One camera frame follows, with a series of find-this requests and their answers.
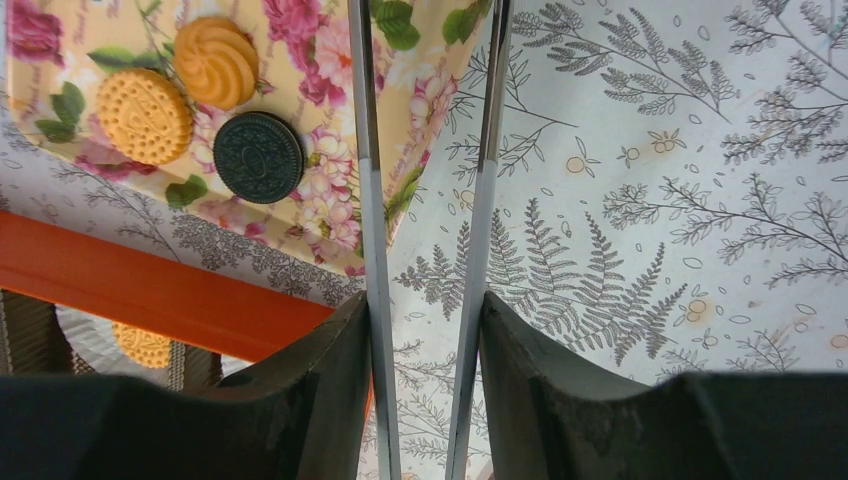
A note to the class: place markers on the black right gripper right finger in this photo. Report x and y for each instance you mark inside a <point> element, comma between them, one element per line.
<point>554,415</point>

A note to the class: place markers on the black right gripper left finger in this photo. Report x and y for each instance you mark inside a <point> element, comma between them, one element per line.
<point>298,414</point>

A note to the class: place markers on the round dotted yellow biscuit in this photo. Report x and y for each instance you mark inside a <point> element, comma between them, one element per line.
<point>144,116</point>
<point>143,347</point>

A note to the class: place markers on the floral cookie tray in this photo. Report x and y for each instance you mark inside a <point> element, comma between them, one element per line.
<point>240,112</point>

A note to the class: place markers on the metal tongs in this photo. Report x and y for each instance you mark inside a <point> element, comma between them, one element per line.
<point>375,244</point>

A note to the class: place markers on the orange cookie box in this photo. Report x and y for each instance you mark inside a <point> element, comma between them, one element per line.
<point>144,290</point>

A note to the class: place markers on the white paper cup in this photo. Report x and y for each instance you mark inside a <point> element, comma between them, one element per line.
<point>91,338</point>

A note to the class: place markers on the black sandwich cookie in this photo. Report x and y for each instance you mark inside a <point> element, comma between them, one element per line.
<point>258,157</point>

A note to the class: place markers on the floral table mat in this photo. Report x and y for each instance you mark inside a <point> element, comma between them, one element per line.
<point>671,197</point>

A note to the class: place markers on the swirl yellow cookie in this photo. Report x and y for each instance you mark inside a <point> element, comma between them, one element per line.
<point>216,62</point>

